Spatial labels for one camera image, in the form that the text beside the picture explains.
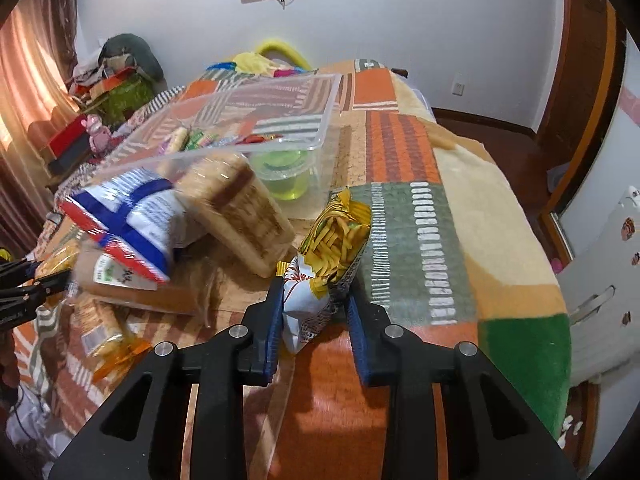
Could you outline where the small pale biscuit packet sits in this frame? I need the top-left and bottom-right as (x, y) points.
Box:
(165, 127), (192, 155)

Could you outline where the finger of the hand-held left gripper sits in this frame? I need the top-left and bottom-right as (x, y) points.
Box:
(0, 269), (74, 333)
(0, 258), (45, 288)

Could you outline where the brown packet with green label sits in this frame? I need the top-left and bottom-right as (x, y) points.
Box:
(74, 247), (213, 317)

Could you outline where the yellow cracker packet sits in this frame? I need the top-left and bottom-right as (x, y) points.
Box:
(39, 239), (83, 283)

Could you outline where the red box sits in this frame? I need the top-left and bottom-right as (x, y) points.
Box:
(46, 114), (91, 162)

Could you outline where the orange curtain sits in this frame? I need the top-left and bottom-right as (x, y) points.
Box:
(0, 0), (81, 261)

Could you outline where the white refrigerator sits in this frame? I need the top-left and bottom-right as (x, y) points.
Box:
(556, 30), (640, 480)

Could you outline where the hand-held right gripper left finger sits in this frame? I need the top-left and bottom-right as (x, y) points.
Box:
(47, 276), (287, 480)

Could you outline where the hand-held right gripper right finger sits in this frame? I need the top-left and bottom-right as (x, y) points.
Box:
(346, 291), (568, 480)

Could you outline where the yellow plastic hoop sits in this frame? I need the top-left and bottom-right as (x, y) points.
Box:
(254, 37), (312, 69)

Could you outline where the orange yellow biscuit packet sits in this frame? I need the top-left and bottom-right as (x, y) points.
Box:
(74, 294), (152, 387)

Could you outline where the clear plastic container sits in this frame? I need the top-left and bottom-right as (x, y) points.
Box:
(94, 73), (344, 221)

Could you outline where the clear cracker packet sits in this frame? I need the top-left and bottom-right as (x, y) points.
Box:
(176, 152), (297, 279)

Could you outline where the wooden door frame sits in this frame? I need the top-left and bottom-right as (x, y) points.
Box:
(536, 0), (627, 261)

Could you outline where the yellow fries snack packet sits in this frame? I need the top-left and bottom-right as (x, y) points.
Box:
(281, 187), (374, 356)

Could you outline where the green jelly cup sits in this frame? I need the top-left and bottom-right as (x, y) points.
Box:
(249, 149), (312, 202)

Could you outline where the pink plush toy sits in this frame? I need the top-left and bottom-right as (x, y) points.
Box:
(86, 114), (114, 152)

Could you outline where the blue white snack bag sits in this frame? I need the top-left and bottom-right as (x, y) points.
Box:
(59, 167), (177, 282)

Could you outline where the pile of clothes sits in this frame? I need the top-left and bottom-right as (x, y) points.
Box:
(67, 33), (165, 121)

